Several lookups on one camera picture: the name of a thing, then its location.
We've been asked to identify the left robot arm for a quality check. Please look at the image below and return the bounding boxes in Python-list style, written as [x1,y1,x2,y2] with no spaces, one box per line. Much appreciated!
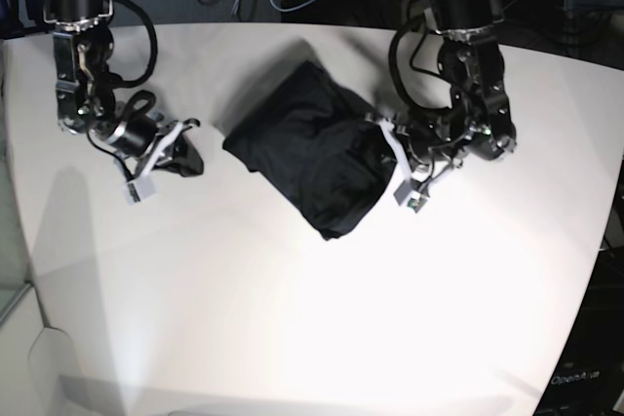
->
[374,0,517,211]

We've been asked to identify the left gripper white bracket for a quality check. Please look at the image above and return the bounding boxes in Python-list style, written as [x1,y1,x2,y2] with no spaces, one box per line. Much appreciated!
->
[365,112,477,215]

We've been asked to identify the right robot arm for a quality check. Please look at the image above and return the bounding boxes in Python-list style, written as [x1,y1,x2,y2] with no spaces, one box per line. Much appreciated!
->
[43,0,204,204]

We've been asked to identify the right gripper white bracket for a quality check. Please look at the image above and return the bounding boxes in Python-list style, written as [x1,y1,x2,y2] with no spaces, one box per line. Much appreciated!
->
[110,115,204,205]

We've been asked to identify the black OpenArm case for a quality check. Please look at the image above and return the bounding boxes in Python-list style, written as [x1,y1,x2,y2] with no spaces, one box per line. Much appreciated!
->
[534,247,623,415]

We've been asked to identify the dark navy long-sleeve shirt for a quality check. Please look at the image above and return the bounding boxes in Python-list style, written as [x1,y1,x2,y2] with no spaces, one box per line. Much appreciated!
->
[222,61,396,241]

